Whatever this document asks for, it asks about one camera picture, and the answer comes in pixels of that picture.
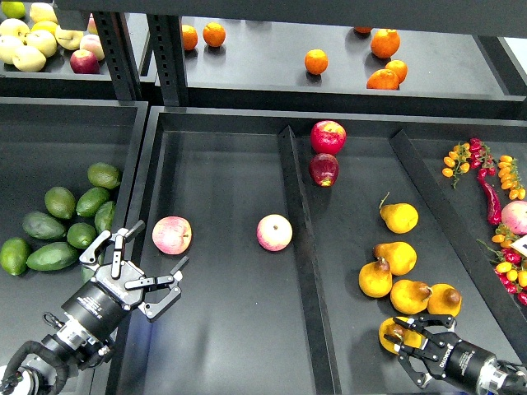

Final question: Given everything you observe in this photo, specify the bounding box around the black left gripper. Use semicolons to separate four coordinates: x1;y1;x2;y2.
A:
60;219;190;341

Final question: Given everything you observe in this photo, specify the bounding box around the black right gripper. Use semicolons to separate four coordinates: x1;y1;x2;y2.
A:
385;314;497;390

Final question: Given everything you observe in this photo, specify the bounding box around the yellow pear stem up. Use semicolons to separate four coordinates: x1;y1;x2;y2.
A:
378;318;424;355

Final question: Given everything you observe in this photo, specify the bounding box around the dark green avocado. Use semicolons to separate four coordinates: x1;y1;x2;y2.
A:
22;211;67;240

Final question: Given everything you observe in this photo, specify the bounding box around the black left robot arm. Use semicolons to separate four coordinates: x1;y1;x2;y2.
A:
1;221;189;394

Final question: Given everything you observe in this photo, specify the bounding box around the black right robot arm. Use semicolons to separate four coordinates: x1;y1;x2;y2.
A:
380;314;526;394

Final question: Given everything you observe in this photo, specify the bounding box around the yellow pear middle pile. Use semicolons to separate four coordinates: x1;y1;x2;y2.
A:
390;279;432;315

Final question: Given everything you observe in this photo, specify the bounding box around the yellow pear pile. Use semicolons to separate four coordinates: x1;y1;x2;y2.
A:
373;241;417;276
427;283;463;317
358;258;393;298
390;279;432;315

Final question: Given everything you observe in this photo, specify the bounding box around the yellow pear right pile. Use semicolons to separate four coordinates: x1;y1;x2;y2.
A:
427;283;463;317

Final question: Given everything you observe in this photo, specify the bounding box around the green avocado by tray edge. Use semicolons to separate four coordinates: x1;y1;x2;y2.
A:
94;201;116;234

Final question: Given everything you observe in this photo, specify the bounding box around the small green avocado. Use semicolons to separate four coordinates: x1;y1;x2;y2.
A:
67;222;97;249

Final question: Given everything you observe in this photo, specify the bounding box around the yellow pear left pile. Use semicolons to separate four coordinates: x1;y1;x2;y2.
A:
358;258;393;298

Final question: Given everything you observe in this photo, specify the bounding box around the yellow pear upper pile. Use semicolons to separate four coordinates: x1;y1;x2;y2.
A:
373;241;417;276

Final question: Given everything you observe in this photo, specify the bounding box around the dark avocado lower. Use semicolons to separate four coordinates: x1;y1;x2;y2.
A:
26;242;79;272

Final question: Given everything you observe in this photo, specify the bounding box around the green avocado slanted middle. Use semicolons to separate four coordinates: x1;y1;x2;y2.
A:
76;187;110;217

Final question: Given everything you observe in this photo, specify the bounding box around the green avocado round left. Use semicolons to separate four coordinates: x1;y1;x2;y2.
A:
44;186;77;220

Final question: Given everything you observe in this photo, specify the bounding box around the green avocado top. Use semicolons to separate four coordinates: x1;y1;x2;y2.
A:
87;162;121;190

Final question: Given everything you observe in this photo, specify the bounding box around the yellow pear with stem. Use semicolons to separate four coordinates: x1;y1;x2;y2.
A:
379;192;419;235

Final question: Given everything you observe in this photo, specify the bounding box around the bright green lime avocado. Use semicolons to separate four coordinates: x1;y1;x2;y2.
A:
1;237;31;276

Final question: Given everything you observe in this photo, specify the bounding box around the pink apple left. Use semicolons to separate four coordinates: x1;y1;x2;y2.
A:
152;216;192;255

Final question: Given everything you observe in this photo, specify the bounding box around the pink apple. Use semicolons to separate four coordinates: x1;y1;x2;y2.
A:
256;214;292;252
152;216;192;255

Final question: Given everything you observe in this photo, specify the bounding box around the mixed cherry tomato bunch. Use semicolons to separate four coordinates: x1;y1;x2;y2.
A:
478;223;526;306

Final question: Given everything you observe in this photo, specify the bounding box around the white label card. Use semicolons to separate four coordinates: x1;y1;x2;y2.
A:
511;235;527;257

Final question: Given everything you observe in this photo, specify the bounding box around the pink apple centre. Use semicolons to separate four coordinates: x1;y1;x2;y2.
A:
256;214;292;252

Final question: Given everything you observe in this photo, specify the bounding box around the red chili pepper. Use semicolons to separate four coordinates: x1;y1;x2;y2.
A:
477;168;501;225

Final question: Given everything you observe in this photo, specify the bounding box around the black centre tray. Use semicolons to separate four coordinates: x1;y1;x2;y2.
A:
102;109;526;394

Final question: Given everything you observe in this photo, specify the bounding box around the black tray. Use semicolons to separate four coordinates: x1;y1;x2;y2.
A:
102;109;526;394
0;97;149;395

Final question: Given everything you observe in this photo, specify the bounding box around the pink peach right edge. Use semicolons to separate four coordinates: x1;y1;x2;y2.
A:
501;201;527;235

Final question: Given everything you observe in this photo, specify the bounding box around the black left tray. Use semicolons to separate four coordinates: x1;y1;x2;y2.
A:
0;97;149;395

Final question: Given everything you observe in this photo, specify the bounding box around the orange cherry tomato bunch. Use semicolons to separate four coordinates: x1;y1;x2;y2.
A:
441;142;471;189

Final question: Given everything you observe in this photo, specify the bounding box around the yellow cherry tomato bunch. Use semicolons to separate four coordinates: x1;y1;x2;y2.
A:
498;155;526;200

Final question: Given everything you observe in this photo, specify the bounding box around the red cherry tomato bunch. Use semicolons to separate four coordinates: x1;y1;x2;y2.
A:
469;137;496;179

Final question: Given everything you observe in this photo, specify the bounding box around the dark red apple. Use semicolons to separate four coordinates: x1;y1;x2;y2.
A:
309;153;339;188

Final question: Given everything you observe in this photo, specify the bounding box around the black left upper shelf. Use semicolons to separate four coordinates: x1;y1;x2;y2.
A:
1;49;117;100

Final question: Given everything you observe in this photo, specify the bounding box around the bright red apple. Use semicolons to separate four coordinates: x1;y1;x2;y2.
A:
310;120;347;156

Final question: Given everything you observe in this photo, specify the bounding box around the red apple on shelf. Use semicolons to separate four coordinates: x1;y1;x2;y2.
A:
70;49;100;74

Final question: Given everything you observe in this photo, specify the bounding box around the peach on shelf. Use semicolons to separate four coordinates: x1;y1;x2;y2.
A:
80;34;105;62

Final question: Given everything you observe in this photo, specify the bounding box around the yellow apple front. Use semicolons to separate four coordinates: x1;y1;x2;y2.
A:
12;46;46;72

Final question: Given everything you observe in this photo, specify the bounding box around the black perforated post left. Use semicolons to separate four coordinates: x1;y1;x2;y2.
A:
92;12;141;100

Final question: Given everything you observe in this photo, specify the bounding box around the black perforated post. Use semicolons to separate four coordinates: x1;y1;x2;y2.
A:
92;12;141;100
147;14;189;107

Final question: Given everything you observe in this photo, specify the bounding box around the black perforated post right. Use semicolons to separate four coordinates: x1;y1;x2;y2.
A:
147;14;189;107

